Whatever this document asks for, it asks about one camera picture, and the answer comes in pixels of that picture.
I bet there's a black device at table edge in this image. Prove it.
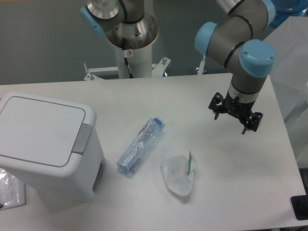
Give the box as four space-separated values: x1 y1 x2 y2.
291 195 308 220

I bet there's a grey trash can push button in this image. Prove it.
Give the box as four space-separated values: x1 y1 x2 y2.
72 123 92 155

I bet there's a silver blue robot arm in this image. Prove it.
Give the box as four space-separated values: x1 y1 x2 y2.
194 0 276 132

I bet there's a crumpled clear plastic bag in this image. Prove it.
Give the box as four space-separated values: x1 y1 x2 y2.
160 151 196 196

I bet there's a clear plastic water bottle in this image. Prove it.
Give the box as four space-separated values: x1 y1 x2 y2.
116 116 164 175

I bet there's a white paper sheet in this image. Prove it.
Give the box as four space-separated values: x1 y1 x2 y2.
0 168 26 210

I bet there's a blue water jug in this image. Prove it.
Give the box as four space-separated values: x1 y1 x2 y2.
271 0 308 27

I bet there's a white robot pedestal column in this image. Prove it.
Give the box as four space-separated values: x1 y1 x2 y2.
105 12 160 79

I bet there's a white metal base frame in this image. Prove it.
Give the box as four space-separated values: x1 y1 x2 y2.
83 57 171 81

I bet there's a white trash can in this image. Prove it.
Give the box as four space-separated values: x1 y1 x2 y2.
0 91 105 201

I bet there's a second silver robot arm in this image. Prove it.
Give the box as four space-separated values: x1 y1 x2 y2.
79 0 144 37

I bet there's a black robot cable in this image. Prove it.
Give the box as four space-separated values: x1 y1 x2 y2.
122 37 134 79

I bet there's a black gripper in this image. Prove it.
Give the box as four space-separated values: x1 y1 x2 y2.
208 92 263 134

